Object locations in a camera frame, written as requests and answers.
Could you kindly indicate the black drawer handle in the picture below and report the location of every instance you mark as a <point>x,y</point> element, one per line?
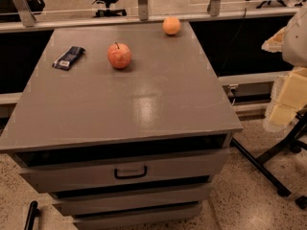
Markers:
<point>130,173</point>

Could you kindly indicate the black pole bottom left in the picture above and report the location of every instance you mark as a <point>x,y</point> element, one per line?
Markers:
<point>33,212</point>

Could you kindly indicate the orange fruit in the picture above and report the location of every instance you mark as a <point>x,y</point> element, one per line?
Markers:
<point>171,26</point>

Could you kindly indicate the red apple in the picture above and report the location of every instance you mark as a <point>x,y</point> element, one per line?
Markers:
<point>119,55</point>

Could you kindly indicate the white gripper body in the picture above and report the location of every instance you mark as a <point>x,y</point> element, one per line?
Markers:
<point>295,41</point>

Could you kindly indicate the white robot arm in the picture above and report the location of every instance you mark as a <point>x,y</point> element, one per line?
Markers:
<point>291,41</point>

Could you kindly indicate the grey drawer cabinet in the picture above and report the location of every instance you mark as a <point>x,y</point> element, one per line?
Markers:
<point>167,110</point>

